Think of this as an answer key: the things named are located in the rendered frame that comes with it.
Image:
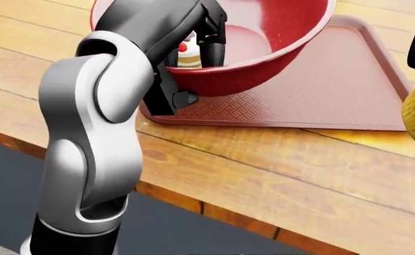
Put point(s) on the cake slice with strawberry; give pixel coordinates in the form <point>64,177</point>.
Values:
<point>188,59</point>

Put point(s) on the reddish-brown plastic tray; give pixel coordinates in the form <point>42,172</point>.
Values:
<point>282,106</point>

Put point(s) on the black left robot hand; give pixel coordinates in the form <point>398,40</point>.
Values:
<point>214,50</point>

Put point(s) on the red speckled bowl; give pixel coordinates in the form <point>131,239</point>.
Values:
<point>292,40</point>

